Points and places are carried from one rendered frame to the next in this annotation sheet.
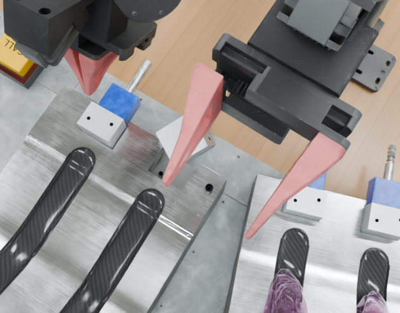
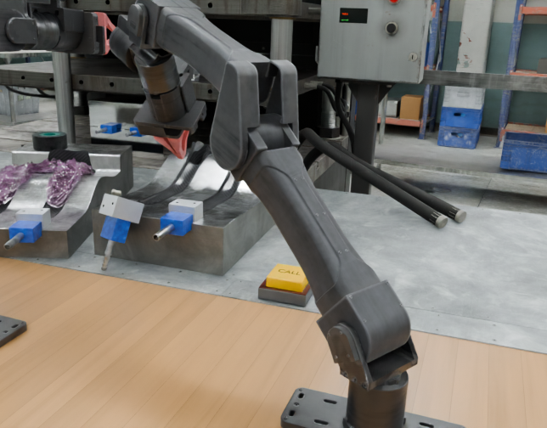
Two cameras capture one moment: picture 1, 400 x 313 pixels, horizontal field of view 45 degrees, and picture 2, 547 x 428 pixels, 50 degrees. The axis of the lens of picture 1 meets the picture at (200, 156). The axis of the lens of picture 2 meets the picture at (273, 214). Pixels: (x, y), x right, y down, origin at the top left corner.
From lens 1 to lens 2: 1.24 m
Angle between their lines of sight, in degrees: 87
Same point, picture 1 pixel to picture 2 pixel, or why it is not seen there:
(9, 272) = (228, 185)
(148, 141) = (150, 215)
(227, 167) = (90, 261)
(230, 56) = (90, 16)
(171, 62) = (142, 303)
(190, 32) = (121, 321)
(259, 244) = (71, 214)
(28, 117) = (264, 269)
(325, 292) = (31, 201)
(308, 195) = (31, 211)
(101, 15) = not seen: hidden behind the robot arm
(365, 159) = not seen: outside the picture
